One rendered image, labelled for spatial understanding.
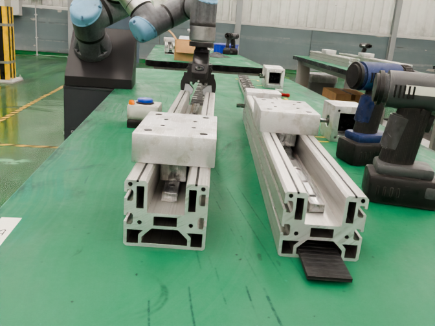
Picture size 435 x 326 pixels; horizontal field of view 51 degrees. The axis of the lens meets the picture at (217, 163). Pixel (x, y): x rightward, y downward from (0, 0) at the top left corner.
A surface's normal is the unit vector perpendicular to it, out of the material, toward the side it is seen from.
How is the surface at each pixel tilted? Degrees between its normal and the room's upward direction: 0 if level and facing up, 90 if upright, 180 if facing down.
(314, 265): 0
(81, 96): 90
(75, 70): 46
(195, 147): 90
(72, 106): 90
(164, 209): 0
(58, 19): 90
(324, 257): 0
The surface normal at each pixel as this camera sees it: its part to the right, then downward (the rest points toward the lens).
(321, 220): 0.07, -0.96
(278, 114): 0.00, 0.29
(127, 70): 0.11, -0.45
